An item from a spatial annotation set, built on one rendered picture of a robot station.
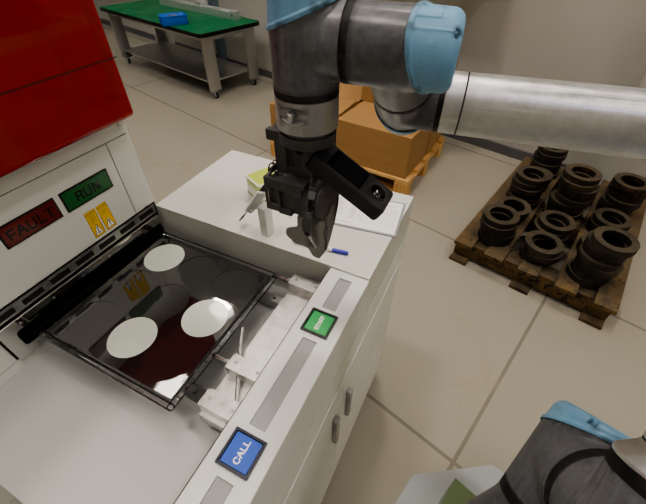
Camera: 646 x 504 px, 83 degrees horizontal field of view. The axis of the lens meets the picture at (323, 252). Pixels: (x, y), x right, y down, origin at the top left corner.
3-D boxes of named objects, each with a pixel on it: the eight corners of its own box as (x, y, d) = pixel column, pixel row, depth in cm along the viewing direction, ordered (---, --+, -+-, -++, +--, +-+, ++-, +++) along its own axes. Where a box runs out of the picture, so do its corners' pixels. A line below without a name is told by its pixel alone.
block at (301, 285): (288, 290, 88) (287, 282, 86) (295, 281, 91) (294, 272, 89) (317, 301, 86) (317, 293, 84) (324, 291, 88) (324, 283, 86)
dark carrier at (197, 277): (48, 331, 78) (46, 330, 78) (164, 237, 101) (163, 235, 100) (171, 400, 67) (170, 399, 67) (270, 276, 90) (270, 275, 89)
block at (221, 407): (200, 409, 67) (196, 402, 65) (212, 393, 70) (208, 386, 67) (236, 429, 65) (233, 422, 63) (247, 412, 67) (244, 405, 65)
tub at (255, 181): (247, 195, 103) (244, 174, 98) (270, 186, 106) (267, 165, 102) (261, 207, 99) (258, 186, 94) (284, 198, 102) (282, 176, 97)
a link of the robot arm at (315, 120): (349, 86, 43) (318, 112, 38) (347, 124, 46) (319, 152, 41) (294, 77, 46) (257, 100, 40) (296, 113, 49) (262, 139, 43)
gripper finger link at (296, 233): (293, 247, 60) (290, 201, 54) (325, 258, 59) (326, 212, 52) (284, 259, 58) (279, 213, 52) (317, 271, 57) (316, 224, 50)
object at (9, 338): (17, 358, 79) (-10, 333, 72) (165, 238, 108) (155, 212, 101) (22, 361, 78) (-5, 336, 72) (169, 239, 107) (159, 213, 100)
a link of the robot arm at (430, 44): (458, 50, 42) (364, 42, 44) (475, -19, 31) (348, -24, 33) (443, 119, 42) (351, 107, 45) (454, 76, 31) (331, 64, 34)
